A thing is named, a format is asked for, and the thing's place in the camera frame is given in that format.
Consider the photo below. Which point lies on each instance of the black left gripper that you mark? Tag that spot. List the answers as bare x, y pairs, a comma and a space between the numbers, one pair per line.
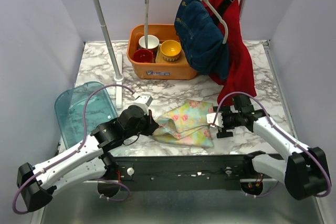
151, 125

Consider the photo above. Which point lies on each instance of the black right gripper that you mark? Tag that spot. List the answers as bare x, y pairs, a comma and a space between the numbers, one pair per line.
222, 131

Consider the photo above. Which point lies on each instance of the red skirt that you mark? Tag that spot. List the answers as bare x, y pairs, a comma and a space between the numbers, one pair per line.
229, 64

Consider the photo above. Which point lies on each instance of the floral cloth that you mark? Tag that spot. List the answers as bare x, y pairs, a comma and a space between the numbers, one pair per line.
186, 125

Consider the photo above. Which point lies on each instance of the blue denim skirt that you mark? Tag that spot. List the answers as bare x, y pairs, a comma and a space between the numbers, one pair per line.
201, 40

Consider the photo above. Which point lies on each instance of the grey hanger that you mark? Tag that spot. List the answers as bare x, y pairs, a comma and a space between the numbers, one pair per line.
215, 12
146, 17

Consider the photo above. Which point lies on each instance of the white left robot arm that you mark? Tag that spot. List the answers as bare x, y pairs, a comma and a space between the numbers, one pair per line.
89, 159

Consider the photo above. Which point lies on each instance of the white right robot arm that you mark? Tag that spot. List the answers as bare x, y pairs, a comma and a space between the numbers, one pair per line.
303, 170

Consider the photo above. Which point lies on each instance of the orange plastic basin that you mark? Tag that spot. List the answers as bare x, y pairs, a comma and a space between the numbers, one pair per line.
168, 71

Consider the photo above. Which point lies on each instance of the red cup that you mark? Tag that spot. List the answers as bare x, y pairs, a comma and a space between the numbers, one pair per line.
143, 56

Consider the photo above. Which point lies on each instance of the beige square plate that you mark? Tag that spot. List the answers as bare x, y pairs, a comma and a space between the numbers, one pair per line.
181, 60

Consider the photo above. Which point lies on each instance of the clear blue plastic bin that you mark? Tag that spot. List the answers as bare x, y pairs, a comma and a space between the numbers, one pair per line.
72, 104

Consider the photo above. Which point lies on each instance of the yellow bowl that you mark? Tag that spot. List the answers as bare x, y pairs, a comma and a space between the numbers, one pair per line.
171, 50

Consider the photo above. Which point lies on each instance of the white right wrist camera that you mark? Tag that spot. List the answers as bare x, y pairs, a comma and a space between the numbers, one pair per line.
214, 119

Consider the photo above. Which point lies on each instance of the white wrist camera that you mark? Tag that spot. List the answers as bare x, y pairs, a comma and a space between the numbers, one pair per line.
143, 101
214, 119

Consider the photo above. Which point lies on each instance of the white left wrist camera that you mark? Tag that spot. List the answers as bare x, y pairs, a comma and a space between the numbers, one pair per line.
143, 101

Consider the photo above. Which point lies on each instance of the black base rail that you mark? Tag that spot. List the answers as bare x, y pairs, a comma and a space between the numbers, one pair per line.
164, 173

